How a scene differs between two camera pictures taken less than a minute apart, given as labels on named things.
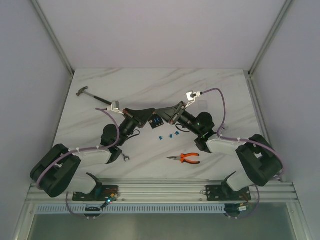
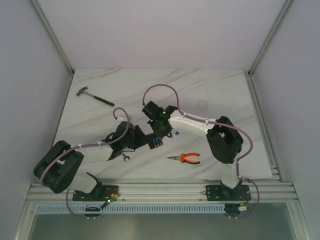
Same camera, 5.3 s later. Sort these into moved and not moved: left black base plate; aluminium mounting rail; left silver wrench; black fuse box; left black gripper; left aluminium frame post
Moved: left black gripper; black fuse box
Not moved: aluminium mounting rail; left aluminium frame post; left silver wrench; left black base plate
